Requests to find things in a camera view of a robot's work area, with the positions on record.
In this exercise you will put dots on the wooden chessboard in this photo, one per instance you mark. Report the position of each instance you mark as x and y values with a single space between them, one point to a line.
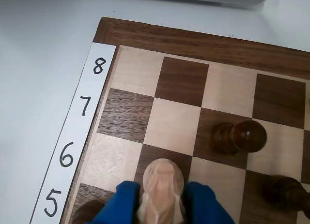
174 117

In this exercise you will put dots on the tall dark wooden pawn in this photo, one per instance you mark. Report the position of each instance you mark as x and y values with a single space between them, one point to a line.
88 213

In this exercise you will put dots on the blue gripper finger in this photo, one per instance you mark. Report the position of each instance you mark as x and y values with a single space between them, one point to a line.
203 207
121 204

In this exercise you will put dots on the white number label strip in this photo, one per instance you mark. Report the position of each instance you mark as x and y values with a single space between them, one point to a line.
80 127

